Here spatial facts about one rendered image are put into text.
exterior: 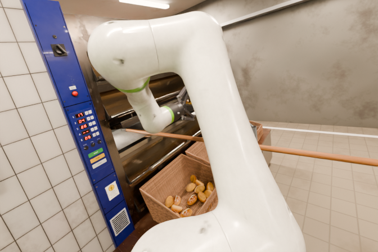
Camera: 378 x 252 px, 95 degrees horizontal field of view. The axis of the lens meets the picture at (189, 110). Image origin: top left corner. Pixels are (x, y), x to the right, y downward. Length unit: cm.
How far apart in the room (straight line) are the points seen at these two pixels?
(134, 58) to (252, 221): 34
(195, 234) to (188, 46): 32
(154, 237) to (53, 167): 96
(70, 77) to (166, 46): 90
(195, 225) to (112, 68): 31
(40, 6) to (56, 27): 11
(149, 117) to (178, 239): 51
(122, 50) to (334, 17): 405
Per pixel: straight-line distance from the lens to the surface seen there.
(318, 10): 426
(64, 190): 130
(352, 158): 103
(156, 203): 145
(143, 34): 36
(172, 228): 35
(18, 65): 118
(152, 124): 74
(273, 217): 34
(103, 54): 35
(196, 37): 36
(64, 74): 119
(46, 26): 123
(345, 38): 422
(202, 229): 34
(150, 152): 157
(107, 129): 131
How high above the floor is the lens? 170
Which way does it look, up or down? 15 degrees down
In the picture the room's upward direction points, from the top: 11 degrees counter-clockwise
